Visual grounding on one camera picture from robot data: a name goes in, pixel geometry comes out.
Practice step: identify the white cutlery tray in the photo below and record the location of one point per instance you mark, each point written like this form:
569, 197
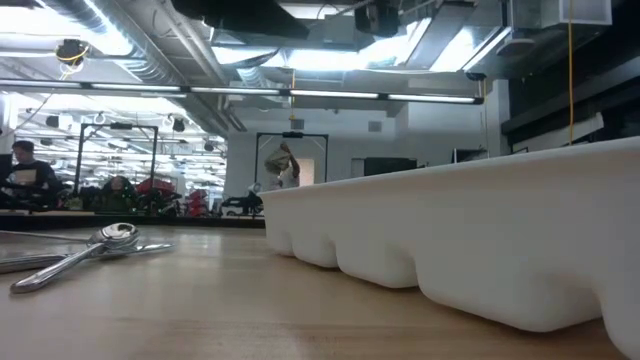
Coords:
500, 235

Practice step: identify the silver spoon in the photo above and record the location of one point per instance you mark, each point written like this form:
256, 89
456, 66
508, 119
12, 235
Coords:
117, 234

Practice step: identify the long ceiling light strip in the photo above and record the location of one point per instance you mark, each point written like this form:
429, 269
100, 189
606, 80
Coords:
330, 93

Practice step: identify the black monitor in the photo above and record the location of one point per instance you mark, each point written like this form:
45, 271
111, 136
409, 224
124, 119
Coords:
390, 166
470, 156

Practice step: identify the bright white panel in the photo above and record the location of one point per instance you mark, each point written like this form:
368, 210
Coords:
306, 175

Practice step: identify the person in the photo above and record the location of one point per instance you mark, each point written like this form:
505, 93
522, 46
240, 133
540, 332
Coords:
287, 172
119, 192
30, 177

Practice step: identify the white ceiling unit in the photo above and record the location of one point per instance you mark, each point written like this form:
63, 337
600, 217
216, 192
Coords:
560, 12

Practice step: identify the white shelf board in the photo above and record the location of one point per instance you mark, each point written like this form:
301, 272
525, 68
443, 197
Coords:
550, 135

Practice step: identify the dark distant equipment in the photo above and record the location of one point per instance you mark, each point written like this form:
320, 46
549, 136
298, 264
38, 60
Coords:
245, 202

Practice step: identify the red equipment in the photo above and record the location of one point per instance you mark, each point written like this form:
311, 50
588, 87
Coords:
197, 202
157, 186

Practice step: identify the silver knife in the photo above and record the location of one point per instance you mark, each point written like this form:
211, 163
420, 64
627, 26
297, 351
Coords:
30, 262

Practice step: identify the black gantry frame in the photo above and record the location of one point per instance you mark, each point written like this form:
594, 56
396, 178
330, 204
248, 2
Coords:
120, 126
293, 134

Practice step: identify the silver ventilation duct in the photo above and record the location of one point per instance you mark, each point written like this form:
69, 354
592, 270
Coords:
125, 30

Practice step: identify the black table frame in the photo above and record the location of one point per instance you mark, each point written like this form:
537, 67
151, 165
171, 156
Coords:
75, 221

